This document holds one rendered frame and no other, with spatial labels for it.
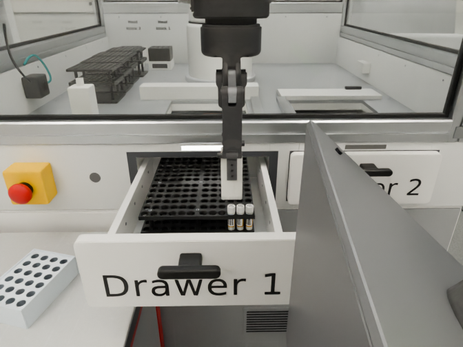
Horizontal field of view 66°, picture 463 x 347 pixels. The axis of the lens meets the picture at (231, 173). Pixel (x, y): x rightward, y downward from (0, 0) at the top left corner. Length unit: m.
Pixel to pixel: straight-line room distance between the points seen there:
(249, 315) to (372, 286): 0.78
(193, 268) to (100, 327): 0.22
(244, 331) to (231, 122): 0.66
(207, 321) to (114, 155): 0.48
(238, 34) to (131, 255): 0.30
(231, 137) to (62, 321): 0.38
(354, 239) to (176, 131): 0.52
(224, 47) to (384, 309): 0.34
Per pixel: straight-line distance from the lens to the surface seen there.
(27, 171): 0.76
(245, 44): 0.44
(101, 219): 0.81
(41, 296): 0.65
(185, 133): 0.69
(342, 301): 0.21
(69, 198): 0.81
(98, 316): 0.62
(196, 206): 0.57
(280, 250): 0.47
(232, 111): 0.43
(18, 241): 0.84
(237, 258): 0.47
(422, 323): 0.22
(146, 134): 0.70
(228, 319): 0.97
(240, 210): 0.55
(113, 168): 0.74
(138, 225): 0.66
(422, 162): 0.78
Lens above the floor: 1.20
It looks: 26 degrees down
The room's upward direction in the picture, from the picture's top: straight up
